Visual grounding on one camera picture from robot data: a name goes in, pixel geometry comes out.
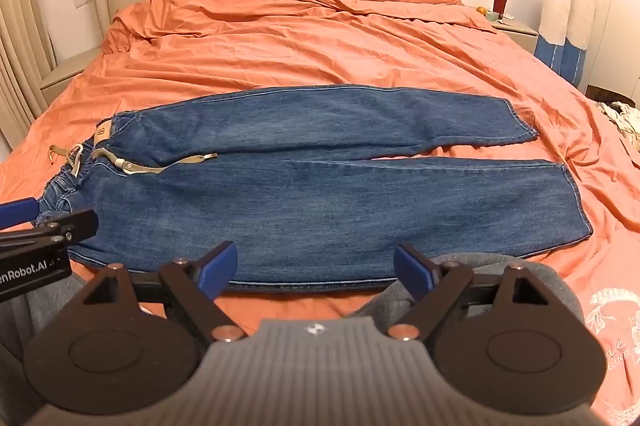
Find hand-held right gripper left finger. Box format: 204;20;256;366
75;240;247;348

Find orange duvet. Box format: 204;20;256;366
0;0;640;426

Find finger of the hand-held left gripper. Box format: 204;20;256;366
0;197;42;233
0;208;100;258

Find beige fabric belt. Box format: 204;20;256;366
48;144;219;178

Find white alpaca plush toy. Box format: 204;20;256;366
560;0;601;90
533;0;577;70

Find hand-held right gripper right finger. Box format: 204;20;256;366
387;243;557;343

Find beige nightstand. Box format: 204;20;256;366
490;16;540;53
40;45;107;106

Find beige curtain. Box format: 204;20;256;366
0;0;57;149

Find pile of light clothes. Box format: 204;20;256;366
594;100;640;153

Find blue denim pants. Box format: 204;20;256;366
37;84;594;294

